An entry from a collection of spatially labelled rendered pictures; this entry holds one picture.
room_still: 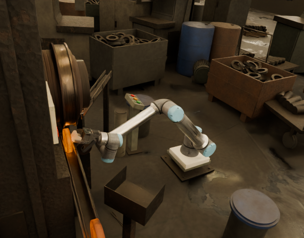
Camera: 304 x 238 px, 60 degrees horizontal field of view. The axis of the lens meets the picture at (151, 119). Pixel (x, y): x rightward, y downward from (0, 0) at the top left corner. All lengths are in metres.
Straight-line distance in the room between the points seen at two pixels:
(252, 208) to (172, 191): 0.81
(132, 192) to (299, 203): 1.71
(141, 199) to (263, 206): 0.85
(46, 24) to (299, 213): 3.79
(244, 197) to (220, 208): 0.51
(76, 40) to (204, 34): 2.11
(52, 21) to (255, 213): 3.51
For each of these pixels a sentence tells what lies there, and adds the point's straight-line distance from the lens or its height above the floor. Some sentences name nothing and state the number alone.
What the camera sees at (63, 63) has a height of 1.29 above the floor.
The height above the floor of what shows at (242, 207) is 0.43.
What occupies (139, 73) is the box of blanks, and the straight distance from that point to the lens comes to 4.09.
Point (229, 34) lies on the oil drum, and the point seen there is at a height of 0.79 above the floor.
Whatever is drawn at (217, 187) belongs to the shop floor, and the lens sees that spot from 2.64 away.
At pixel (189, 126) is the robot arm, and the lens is 2.14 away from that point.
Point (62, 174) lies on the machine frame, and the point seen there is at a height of 0.87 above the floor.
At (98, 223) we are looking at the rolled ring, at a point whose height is 0.77.
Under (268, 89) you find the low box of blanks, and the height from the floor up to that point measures 0.51.
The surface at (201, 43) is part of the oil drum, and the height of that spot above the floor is 0.63.
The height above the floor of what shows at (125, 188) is 0.61.
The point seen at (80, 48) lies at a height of 0.54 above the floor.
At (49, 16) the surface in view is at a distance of 4.21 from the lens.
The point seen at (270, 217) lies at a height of 0.43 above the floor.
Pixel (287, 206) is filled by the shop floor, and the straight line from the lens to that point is 2.76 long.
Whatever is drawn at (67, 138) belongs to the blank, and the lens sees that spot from 1.70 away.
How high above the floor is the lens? 1.76
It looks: 31 degrees down
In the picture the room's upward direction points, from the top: 6 degrees clockwise
